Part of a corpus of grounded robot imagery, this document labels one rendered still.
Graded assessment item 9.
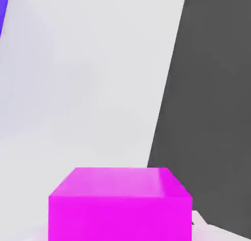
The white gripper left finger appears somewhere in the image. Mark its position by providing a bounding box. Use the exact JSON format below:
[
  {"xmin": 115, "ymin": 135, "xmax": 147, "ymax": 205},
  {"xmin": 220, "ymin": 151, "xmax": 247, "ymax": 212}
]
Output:
[{"xmin": 23, "ymin": 224, "xmax": 49, "ymax": 241}]

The small magenta cube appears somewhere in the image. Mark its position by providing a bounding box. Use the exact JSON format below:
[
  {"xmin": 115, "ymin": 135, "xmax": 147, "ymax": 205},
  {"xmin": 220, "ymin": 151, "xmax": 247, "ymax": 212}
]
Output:
[{"xmin": 48, "ymin": 167, "xmax": 193, "ymax": 241}]

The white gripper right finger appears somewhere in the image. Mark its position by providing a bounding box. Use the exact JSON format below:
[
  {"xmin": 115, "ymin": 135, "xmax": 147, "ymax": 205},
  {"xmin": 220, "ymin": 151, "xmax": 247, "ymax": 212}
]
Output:
[{"xmin": 192, "ymin": 210, "xmax": 251, "ymax": 241}]

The large purple box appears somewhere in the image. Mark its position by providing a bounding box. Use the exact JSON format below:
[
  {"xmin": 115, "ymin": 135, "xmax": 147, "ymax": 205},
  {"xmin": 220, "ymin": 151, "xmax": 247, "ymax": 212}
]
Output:
[{"xmin": 0, "ymin": 0, "xmax": 11, "ymax": 38}]

